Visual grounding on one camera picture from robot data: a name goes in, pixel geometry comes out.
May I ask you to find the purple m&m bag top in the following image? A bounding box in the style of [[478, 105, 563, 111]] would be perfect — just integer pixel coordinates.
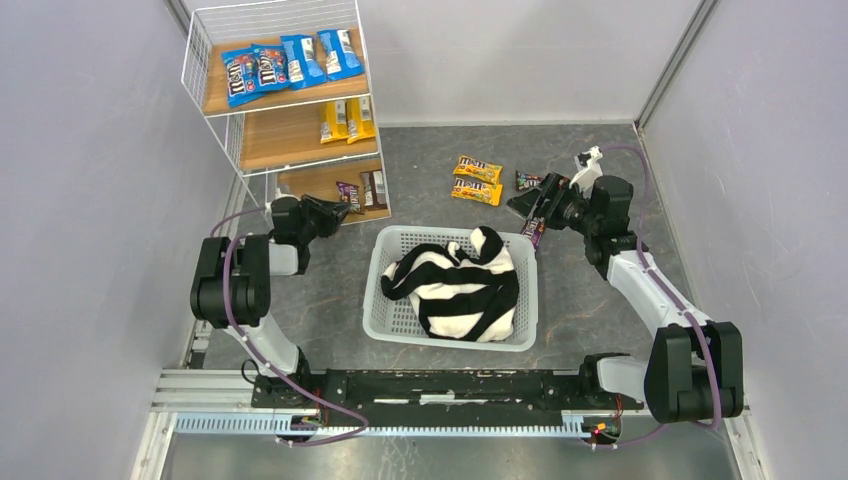
[[514, 171, 544, 192]]

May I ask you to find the purple m&m bag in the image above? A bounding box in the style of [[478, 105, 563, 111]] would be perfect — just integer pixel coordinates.
[[520, 217, 546, 251], [336, 181, 365, 215], [514, 171, 544, 192]]

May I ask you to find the yellow m&m bag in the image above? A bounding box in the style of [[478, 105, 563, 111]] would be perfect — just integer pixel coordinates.
[[451, 178, 503, 207], [453, 155, 503, 185]]

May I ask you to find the blue m&m bag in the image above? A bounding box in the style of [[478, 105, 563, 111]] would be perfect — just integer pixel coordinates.
[[221, 47, 264, 108], [252, 44, 290, 93]]

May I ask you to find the blue candy bag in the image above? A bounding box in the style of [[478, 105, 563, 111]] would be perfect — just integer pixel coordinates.
[[318, 29, 365, 81], [280, 34, 328, 90]]

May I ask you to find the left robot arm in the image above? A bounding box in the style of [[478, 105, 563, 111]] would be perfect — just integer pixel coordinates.
[[189, 194, 351, 408]]

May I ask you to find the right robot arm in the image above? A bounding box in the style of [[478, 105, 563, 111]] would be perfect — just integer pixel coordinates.
[[507, 173, 745, 427]]

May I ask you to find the brown candy bag on shelf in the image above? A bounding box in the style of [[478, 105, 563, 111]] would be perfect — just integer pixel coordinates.
[[359, 170, 388, 211]]

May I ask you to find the yellow candy bag on shelf left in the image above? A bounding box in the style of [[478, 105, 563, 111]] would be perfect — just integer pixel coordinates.
[[319, 100, 349, 144]]

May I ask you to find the yellow candy bag on shelf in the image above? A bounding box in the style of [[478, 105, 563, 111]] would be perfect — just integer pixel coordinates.
[[346, 96, 377, 144], [319, 100, 349, 144]]

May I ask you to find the yellow candy bag on shelf right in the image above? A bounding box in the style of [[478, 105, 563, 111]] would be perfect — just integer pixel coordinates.
[[346, 96, 377, 144]]

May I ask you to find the black and white striped cloth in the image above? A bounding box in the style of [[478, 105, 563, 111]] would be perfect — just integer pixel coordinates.
[[380, 226, 520, 343]]

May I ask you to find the white plastic basket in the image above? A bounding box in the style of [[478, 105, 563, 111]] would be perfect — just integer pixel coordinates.
[[362, 225, 538, 353]]

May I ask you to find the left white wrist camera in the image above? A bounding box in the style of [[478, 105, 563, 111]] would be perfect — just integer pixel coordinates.
[[266, 188, 294, 211]]

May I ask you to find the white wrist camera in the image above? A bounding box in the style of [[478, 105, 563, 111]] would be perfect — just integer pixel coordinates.
[[569, 146, 603, 194], [266, 188, 294, 211]]

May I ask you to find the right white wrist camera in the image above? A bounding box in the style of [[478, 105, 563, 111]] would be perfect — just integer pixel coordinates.
[[569, 146, 603, 194]]

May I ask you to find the white wire wooden shelf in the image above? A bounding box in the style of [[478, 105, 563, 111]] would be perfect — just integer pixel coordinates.
[[181, 1, 385, 204]]

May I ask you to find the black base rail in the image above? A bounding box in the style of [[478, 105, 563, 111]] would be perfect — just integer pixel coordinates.
[[242, 369, 644, 430]]

